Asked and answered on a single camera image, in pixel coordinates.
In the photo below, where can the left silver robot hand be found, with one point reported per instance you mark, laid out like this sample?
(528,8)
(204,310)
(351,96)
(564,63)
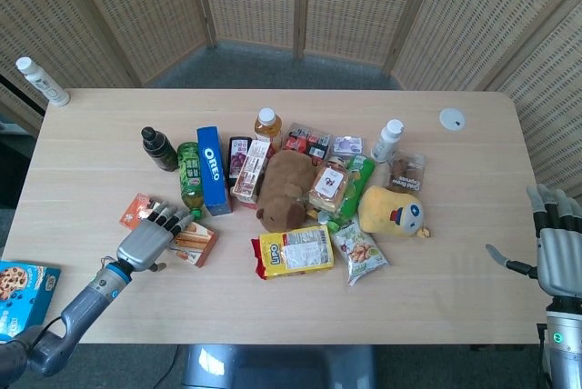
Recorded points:
(150,239)

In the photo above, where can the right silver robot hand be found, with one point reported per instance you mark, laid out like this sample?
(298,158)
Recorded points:
(555,252)

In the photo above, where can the orange snack box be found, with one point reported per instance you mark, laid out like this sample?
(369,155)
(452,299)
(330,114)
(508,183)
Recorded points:
(191,236)

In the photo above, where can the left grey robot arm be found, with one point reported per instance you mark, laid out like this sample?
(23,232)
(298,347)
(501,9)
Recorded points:
(68,316)

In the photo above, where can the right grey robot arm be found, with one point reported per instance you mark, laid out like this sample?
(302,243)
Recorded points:
(564,343)

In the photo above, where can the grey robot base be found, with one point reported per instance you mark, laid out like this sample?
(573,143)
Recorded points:
(277,366)

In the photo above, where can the green tea bottle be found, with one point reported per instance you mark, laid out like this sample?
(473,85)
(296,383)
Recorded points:
(190,177)

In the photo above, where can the dark black-capped bottle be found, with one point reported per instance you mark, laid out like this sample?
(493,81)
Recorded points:
(158,148)

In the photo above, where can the blue Oreo box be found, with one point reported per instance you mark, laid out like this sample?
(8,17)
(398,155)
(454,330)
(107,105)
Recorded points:
(213,171)

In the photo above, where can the dark grape snack pouch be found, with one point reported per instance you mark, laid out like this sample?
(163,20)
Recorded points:
(238,159)

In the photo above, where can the red and white snack box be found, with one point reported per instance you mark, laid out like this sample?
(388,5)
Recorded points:
(251,173)

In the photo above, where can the blue chocolate chip cookie box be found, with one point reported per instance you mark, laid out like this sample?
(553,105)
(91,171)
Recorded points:
(23,298)

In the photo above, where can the brown capybara plush toy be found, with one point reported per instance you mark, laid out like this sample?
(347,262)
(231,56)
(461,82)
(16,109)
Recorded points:
(284,193)

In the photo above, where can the yellow Lipo biscuit pack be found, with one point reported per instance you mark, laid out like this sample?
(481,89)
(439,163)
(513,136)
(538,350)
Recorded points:
(293,252)

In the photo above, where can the amber juice bottle white cap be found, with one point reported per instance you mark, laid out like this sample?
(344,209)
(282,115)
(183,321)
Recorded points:
(267,127)

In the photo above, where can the yellow plush toy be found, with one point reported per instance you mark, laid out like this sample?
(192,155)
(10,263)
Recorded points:
(393,212)

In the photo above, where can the brown cold brew coffee bag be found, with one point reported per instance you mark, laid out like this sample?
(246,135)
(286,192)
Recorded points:
(407,172)

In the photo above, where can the red black snack multipack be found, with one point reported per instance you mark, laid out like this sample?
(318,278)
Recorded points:
(307,141)

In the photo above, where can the clear packaged bread slices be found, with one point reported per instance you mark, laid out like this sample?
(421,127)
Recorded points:
(329,186)

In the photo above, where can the white bottle with grey label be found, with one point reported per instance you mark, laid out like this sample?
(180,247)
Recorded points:
(43,82)

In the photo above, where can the green white nut snack bag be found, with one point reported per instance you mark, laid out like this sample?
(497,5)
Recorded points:
(359,250)

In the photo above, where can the white yogurt drink bottle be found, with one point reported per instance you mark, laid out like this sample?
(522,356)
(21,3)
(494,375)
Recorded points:
(387,140)

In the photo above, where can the green chip tube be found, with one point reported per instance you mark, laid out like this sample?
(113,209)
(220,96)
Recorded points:
(357,184)

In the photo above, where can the small purple snack packet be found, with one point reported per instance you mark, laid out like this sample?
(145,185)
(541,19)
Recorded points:
(348,144)

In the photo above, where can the wicker folding screen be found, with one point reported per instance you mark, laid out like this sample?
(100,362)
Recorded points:
(291,7)

